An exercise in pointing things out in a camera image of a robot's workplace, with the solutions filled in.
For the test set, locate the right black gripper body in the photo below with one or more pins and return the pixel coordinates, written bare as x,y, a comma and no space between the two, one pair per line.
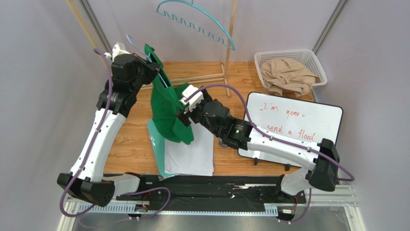
185,116

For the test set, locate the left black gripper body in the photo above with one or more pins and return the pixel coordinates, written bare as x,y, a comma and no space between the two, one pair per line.
145,75

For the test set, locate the green t shirt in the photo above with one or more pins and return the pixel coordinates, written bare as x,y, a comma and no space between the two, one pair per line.
165,103

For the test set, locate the beige t shirt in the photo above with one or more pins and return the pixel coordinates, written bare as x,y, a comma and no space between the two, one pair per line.
286,75

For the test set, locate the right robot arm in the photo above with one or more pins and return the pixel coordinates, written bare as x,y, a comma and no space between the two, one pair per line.
319,161

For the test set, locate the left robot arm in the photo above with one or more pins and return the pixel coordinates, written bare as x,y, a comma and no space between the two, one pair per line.
85,180

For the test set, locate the small round tin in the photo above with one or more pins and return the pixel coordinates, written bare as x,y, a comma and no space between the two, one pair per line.
221,143

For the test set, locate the white paper stack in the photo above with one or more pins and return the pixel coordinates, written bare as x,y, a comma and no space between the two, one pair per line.
196,158

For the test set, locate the teal plastic folder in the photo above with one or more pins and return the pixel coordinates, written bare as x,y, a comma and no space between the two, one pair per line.
158,146

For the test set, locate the white whiteboard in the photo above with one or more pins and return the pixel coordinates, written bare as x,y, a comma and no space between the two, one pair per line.
295,119

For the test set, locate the white plastic basket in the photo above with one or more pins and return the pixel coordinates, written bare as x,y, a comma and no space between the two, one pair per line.
305,56

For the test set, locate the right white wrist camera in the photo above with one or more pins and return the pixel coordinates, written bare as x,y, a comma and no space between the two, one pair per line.
191,96

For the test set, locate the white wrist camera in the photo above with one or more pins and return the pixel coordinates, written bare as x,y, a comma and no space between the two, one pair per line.
118,49
191,96

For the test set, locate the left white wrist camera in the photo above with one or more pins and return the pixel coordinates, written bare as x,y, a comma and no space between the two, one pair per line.
118,49

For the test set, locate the wooden clothes rack frame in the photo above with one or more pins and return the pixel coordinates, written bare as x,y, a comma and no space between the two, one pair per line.
88,21

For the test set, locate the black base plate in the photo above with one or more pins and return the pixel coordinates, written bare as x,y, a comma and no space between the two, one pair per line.
214,194

